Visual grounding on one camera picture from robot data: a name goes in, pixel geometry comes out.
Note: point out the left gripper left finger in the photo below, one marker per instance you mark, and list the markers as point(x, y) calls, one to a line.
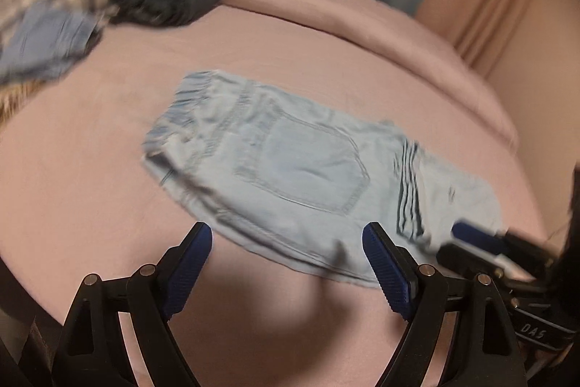
point(155, 293)

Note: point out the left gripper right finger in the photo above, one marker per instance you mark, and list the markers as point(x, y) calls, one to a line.
point(416, 292)

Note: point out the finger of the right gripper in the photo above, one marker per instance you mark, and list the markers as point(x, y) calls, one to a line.
point(477, 237)
point(464, 263)

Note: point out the light blue denim pants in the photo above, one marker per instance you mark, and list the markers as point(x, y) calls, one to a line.
point(296, 182)

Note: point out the cartoon print cloth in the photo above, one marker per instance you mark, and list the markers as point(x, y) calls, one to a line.
point(15, 96)

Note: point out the pink duvet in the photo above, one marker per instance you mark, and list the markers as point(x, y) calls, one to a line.
point(317, 1)

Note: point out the folded blue denim shorts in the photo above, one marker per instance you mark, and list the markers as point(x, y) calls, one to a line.
point(47, 43)

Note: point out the dark rolled jeans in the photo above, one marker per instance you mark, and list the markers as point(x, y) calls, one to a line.
point(159, 13)

